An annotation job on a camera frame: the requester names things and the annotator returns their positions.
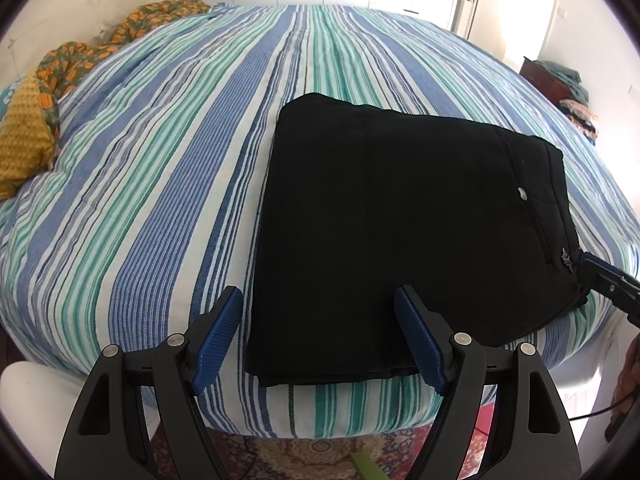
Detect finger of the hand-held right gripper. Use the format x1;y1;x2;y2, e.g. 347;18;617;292
579;253;640;295
580;272;640;327

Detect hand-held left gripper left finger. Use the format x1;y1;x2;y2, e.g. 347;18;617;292
54;286;245;480

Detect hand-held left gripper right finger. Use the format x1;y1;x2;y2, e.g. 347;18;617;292
394;285;583;480

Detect black pants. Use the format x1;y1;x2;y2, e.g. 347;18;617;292
244;92;590;388

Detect white bed base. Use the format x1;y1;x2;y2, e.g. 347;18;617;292
0;327;623;480

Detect green flat strip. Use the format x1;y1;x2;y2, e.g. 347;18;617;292
350;452;390;480

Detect red patterned rug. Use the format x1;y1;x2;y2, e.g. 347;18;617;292
150;399;501;480

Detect pile of folded clothes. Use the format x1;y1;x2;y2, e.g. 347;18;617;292
540;60;600;147

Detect striped bedspread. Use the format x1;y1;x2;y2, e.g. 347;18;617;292
0;4;640;438

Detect yellow knit cushion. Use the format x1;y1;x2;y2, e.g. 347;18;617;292
0;72;56;200

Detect white door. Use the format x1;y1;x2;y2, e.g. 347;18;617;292
450;0;563;68

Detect floral orange green blanket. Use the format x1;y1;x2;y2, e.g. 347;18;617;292
36;0;213;142

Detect teal patterned pillow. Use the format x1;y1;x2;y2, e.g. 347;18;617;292
0;82;26;122

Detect cream padded headboard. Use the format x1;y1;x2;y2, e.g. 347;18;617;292
0;0;180;86

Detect black cable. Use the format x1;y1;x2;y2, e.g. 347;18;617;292
567;394;622;422

